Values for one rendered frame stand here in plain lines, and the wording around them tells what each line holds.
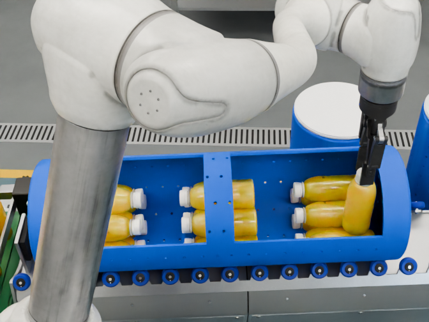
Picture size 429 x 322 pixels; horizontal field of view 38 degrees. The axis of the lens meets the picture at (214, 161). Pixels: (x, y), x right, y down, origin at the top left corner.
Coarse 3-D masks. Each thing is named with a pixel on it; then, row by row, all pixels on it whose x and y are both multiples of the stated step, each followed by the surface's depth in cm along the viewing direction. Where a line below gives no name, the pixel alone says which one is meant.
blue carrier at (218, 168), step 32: (128, 160) 157; (160, 160) 158; (192, 160) 159; (224, 160) 146; (256, 160) 160; (288, 160) 161; (320, 160) 161; (352, 160) 162; (384, 160) 144; (32, 192) 141; (160, 192) 166; (224, 192) 140; (256, 192) 167; (288, 192) 167; (384, 192) 140; (32, 224) 139; (160, 224) 166; (224, 224) 139; (288, 224) 166; (384, 224) 140; (128, 256) 143; (160, 256) 143; (192, 256) 143; (224, 256) 144; (256, 256) 144; (288, 256) 144; (320, 256) 145; (352, 256) 146; (384, 256) 146
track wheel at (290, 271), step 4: (284, 264) 154; (288, 264) 154; (292, 264) 154; (280, 268) 155; (284, 268) 154; (288, 268) 154; (292, 268) 154; (296, 268) 154; (280, 272) 155; (284, 272) 154; (288, 272) 154; (292, 272) 154; (296, 272) 154; (284, 276) 154; (288, 276) 154; (292, 276) 154; (296, 276) 154
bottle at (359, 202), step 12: (348, 192) 142; (360, 192) 139; (372, 192) 139; (348, 204) 143; (360, 204) 141; (372, 204) 142; (348, 216) 145; (360, 216) 143; (348, 228) 148; (360, 228) 146
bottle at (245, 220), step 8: (248, 208) 149; (200, 216) 147; (240, 216) 146; (248, 216) 146; (256, 216) 147; (192, 224) 147; (200, 224) 146; (240, 224) 146; (248, 224) 146; (256, 224) 146; (200, 232) 147; (240, 232) 147; (248, 232) 147; (256, 232) 147
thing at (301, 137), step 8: (296, 120) 189; (296, 128) 189; (304, 128) 186; (296, 136) 191; (304, 136) 187; (312, 136) 184; (320, 136) 182; (296, 144) 193; (304, 144) 189; (312, 144) 186; (320, 144) 184; (328, 144) 182; (336, 144) 182; (344, 144) 181; (352, 144) 182
